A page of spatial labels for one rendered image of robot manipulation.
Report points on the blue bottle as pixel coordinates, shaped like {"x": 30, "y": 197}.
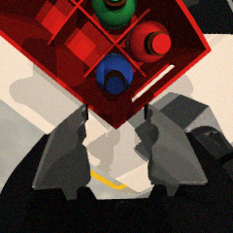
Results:
{"x": 113, "y": 73}

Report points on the green bottle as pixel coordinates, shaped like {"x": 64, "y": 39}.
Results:
{"x": 114, "y": 14}

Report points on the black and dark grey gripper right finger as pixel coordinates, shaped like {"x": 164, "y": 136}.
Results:
{"x": 187, "y": 169}

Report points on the red bottle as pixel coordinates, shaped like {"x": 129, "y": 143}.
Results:
{"x": 146, "y": 45}

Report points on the dark grey plastic crate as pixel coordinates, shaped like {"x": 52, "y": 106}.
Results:
{"x": 212, "y": 16}

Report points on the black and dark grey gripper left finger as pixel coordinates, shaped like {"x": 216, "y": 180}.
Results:
{"x": 51, "y": 172}

